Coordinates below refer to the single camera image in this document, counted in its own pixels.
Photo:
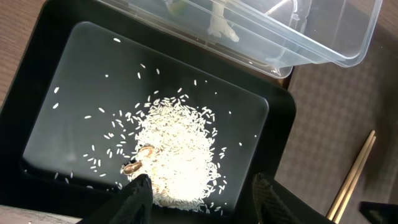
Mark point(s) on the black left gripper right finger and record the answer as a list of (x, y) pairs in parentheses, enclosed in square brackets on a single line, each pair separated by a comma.
[(276, 205)]

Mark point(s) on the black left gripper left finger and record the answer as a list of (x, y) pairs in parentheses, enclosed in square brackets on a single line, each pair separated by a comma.
[(131, 206)]

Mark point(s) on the dark brown serving tray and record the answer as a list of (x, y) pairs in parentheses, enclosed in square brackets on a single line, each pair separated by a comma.
[(337, 108)]

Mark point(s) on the wooden chopstick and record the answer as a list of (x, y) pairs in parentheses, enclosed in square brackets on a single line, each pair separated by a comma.
[(349, 177), (356, 180)]

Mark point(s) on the clear plastic waste bin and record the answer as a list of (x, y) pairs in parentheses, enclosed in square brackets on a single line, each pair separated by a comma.
[(274, 35)]

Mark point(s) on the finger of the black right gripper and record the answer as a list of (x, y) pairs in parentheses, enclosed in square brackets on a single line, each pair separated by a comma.
[(379, 213)]

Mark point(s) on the white wrapper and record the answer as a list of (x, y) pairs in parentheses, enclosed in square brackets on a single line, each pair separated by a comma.
[(218, 24)]

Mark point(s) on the yellow green drink bottle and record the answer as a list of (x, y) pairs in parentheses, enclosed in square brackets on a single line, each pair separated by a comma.
[(176, 7)]

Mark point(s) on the pile of rice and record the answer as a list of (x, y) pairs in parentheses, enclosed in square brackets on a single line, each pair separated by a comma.
[(177, 155)]

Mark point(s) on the black waste tray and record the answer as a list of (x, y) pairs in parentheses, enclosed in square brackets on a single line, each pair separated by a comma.
[(26, 180)]

